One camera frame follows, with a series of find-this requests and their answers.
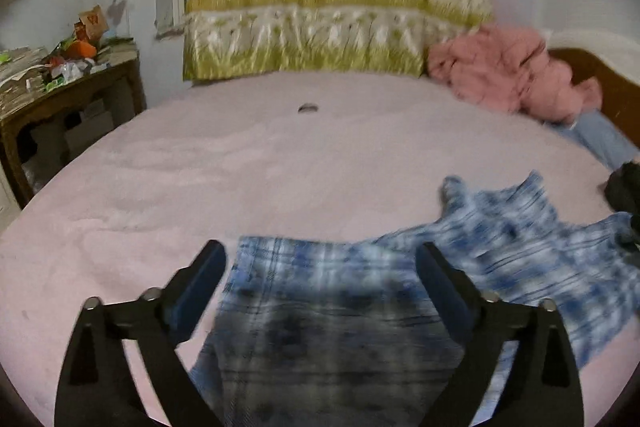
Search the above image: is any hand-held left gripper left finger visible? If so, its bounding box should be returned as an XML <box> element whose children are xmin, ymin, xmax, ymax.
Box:
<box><xmin>54</xmin><ymin>239</ymin><xmax>228</xmax><ymax>427</ymax></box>

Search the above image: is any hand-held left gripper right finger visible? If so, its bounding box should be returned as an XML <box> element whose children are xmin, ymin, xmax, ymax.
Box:
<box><xmin>415</xmin><ymin>242</ymin><xmax>586</xmax><ymax>427</ymax></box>

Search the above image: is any blue plaid garment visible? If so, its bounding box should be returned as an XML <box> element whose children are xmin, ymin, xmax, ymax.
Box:
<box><xmin>187</xmin><ymin>171</ymin><xmax>640</xmax><ymax>427</ymax></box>

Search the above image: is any light blue cloth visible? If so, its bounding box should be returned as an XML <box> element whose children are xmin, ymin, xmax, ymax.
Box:
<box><xmin>555</xmin><ymin>109</ymin><xmax>640</xmax><ymax>170</ymax></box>

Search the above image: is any wooden headboard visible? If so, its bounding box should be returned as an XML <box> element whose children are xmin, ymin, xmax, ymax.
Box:
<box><xmin>545</xmin><ymin>29</ymin><xmax>640</xmax><ymax>152</ymax></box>

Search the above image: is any pink bed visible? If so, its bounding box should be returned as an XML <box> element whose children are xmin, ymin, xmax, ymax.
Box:
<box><xmin>0</xmin><ymin>72</ymin><xmax>640</xmax><ymax>427</ymax></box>

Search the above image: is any pink jacket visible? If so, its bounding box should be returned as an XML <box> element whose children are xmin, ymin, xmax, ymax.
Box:
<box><xmin>426</xmin><ymin>24</ymin><xmax>603</xmax><ymax>125</ymax></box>

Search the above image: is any cardboard box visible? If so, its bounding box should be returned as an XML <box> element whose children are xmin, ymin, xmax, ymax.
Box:
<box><xmin>65</xmin><ymin>99</ymin><xmax>116</xmax><ymax>158</ymax></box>

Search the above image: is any dark wooden table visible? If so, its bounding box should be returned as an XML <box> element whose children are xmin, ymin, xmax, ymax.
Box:
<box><xmin>0</xmin><ymin>52</ymin><xmax>147</xmax><ymax>210</ymax></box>

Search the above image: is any orange object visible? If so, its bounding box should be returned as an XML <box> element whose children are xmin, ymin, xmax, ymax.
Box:
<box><xmin>65</xmin><ymin>41</ymin><xmax>97</xmax><ymax>59</ymax></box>

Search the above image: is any pile of clutter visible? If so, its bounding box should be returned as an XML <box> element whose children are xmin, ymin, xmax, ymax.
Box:
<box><xmin>0</xmin><ymin>37</ymin><xmax>138</xmax><ymax>108</ymax></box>

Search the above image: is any paper bag with orange print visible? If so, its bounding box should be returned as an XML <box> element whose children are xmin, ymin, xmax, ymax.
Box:
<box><xmin>74</xmin><ymin>4</ymin><xmax>108</xmax><ymax>42</ymax></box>

